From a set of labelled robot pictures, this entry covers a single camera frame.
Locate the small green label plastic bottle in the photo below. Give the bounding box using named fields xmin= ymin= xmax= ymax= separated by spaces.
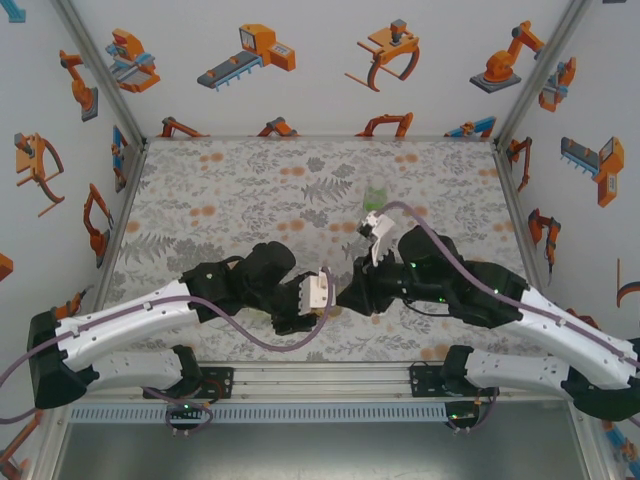
xmin=363 ymin=174 xmax=390 ymax=212

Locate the floral patterned table cover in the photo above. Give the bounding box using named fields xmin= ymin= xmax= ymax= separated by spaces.
xmin=107 ymin=138 xmax=531 ymax=364

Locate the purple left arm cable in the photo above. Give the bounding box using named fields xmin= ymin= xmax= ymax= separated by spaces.
xmin=0 ymin=267 xmax=335 ymax=437

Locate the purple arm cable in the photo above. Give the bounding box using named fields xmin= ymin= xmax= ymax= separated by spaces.
xmin=0 ymin=267 xmax=335 ymax=437
xmin=377 ymin=200 xmax=640 ymax=434

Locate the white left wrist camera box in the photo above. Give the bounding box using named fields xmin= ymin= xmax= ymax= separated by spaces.
xmin=298 ymin=266 xmax=335 ymax=312

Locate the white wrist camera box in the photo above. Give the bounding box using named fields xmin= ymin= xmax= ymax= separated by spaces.
xmin=357 ymin=209 xmax=397 ymax=266
xmin=298 ymin=266 xmax=335 ymax=312

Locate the aluminium frame rail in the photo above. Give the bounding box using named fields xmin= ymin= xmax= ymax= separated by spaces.
xmin=47 ymin=360 xmax=594 ymax=406

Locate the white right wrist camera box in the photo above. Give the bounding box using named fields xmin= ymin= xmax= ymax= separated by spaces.
xmin=357 ymin=209 xmax=397 ymax=266

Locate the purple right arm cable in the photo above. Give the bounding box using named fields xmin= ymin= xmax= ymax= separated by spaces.
xmin=377 ymin=200 xmax=640 ymax=434

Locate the grey slotted cable duct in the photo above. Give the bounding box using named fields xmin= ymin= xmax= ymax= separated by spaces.
xmin=67 ymin=403 xmax=449 ymax=424

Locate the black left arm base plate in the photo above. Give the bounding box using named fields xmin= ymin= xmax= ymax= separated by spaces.
xmin=142 ymin=367 xmax=235 ymax=401

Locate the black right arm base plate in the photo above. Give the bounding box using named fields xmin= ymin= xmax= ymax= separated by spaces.
xmin=408 ymin=363 xmax=501 ymax=400

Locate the aluminium side rail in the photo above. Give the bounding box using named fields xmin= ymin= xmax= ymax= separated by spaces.
xmin=492 ymin=142 xmax=556 ymax=311
xmin=97 ymin=142 xmax=149 ymax=274

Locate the aluminium frame leg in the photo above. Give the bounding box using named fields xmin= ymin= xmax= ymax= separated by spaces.
xmin=569 ymin=409 xmax=617 ymax=480
xmin=27 ymin=407 xmax=69 ymax=480

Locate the aluminium frame post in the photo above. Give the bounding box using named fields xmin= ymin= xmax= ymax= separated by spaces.
xmin=492 ymin=0 xmax=596 ymax=149
xmin=52 ymin=0 xmax=149 ymax=151

